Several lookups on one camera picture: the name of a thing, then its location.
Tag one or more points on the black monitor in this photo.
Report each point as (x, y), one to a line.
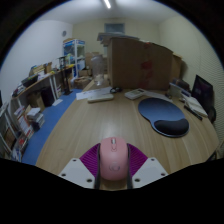
(201, 91)

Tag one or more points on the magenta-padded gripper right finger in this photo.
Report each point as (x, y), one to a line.
(150, 170)

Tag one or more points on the black chair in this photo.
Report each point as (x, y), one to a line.
(212, 115)

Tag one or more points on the ceiling tube light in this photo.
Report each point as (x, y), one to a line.
(107, 4)

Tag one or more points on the glass display cabinet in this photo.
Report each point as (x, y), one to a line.
(74, 55)

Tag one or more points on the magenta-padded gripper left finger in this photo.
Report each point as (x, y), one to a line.
(75, 171)

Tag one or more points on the large brown cardboard box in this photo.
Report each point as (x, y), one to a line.
(128, 63)

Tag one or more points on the black marker pen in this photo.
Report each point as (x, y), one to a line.
(193, 112)

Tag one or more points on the small brown cardboard box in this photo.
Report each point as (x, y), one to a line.
(177, 68)

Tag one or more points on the wall window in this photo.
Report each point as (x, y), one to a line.
(114, 28)

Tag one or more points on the white flat oblong device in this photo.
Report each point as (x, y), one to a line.
(100, 98)

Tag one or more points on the blue mouse pad, black wrist rest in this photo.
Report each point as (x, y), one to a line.
(158, 110)

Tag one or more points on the shelf unit with books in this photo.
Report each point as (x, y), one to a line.
(16, 133)

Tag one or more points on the clear plastic jug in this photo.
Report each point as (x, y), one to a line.
(97, 70)

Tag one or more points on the pink computer mouse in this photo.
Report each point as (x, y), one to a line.
(114, 160)

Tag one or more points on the clear plastic container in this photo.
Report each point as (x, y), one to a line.
(175, 90)

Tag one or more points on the white paper sheet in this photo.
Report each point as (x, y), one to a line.
(155, 95)
(85, 94)

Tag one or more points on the round wall clock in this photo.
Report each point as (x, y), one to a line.
(64, 33)

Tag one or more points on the open cardboard box on floor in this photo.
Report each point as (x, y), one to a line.
(82, 83)

